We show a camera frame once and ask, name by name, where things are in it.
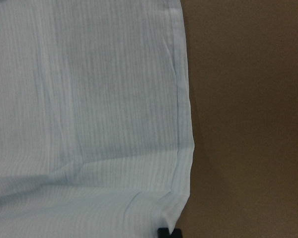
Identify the light blue button-up shirt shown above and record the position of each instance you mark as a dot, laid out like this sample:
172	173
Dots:
96	136

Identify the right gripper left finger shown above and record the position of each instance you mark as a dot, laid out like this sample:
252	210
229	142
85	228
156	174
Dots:
163	233

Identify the brown paper table cover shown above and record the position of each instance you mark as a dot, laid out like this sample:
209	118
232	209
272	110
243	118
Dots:
243	72

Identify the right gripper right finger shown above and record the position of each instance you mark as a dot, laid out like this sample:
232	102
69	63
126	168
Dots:
177	233

